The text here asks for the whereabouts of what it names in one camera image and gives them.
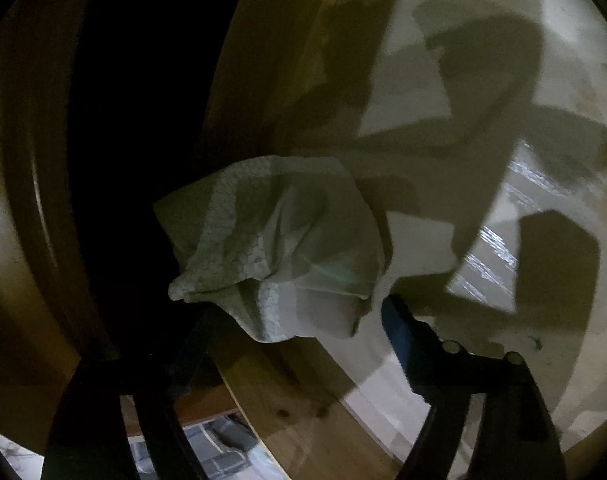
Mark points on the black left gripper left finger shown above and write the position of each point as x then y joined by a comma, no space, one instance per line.
153,362

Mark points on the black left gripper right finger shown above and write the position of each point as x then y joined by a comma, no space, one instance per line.
516,437

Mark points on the grey hexagon-pattern garment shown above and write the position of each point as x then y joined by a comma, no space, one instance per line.
286,246

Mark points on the grey plaid blanket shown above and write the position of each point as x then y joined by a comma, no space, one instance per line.
223,445

